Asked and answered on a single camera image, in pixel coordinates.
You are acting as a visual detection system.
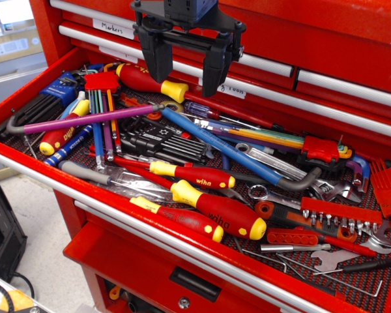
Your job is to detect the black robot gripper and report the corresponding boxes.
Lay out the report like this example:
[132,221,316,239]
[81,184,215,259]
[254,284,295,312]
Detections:
[131,1,246,97]

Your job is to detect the black Torx key set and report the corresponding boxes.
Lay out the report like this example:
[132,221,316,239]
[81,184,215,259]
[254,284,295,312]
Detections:
[119,117,213,166]

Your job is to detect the blue long Allen key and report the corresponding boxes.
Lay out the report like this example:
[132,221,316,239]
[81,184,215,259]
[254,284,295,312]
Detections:
[162,108,322,191]

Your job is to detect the violet long Allen key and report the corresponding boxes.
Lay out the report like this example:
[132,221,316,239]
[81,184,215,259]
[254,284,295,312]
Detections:
[6,104,165,135]

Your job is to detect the red comb key holder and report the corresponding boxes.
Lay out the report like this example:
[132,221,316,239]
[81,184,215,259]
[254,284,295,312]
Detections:
[369,160,391,218]

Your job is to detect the thin steel hex key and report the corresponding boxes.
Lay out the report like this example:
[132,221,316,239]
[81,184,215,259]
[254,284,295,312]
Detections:
[242,248,384,298]

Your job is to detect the large red yellow screwdriver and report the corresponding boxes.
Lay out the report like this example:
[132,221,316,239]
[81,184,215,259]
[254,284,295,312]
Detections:
[115,63,284,130]

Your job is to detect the white tools label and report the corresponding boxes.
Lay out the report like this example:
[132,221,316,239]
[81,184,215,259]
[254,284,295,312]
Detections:
[202,84,247,99]

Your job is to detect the white Markers label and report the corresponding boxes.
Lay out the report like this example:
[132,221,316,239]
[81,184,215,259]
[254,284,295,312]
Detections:
[93,19,134,40]

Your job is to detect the red holder colourful hex keys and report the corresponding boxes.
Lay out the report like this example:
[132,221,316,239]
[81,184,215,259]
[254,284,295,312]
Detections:
[84,71,120,172]

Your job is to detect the red yellow wiha screwdriver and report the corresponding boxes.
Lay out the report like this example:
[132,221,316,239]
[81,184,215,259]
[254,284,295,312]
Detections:
[39,100,90,156]
[88,149,237,190]

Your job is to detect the blue holder black hex keys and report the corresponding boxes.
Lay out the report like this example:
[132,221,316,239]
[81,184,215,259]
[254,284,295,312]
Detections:
[5,71,85,127]

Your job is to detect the chrome combination wrench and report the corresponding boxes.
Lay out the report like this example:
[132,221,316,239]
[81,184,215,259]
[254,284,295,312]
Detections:
[248,185,301,210]

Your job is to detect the red yellow Wiha screwdriver left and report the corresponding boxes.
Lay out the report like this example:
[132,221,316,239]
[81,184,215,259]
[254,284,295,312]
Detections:
[39,100,90,156]

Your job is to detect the red holder rainbow hex keys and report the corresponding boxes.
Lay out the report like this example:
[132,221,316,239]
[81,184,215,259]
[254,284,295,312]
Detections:
[194,117,370,192]

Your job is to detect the red tool chest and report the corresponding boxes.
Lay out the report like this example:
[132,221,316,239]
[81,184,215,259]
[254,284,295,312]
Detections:
[29,0,391,313]

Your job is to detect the large Wiha screwdriver front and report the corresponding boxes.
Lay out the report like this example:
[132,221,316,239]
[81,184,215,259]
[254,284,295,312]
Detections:
[125,166,267,240]

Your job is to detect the small red yellow screwdriver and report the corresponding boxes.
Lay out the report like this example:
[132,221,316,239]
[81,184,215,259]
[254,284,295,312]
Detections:
[130,196,224,243]

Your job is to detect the blue Bosch screwdriver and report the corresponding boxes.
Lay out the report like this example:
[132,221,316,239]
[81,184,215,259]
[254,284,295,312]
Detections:
[44,125,93,167]

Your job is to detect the chrome adjustable wrench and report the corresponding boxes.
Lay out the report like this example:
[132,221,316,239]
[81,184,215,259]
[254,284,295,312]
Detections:
[236,143,362,203]

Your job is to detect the open red drawer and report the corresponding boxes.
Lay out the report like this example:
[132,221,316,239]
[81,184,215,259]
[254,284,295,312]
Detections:
[0,48,391,312]

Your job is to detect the steel nut driver shaft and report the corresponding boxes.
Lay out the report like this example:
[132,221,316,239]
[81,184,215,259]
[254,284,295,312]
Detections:
[260,243,332,253]

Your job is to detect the red bit holder block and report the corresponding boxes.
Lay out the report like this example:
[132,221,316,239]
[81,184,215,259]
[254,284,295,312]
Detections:
[266,227,378,258]

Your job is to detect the red bit holder strip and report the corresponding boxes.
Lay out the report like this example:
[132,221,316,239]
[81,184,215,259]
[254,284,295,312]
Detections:
[300,198,383,235]

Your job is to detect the flat steel open wrench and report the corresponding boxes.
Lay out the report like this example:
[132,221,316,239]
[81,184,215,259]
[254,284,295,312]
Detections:
[311,220,391,272]

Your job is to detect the black box on floor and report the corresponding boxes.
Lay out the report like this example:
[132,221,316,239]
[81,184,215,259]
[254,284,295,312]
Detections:
[0,185,27,282]

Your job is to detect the small black precision screwdriver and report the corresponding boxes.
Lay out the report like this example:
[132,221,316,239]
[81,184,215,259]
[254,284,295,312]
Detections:
[313,258,391,276]

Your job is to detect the purple clear handle screwdriver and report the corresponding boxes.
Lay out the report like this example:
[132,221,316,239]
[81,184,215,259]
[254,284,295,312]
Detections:
[184,102,260,130]

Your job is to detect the grey handled screwdriver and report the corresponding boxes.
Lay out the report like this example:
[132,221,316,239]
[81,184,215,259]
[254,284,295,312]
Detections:
[58,160,172,202]

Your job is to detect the red black ratchet handle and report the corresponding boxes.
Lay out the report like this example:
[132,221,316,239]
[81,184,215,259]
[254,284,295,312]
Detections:
[255,201,357,243]

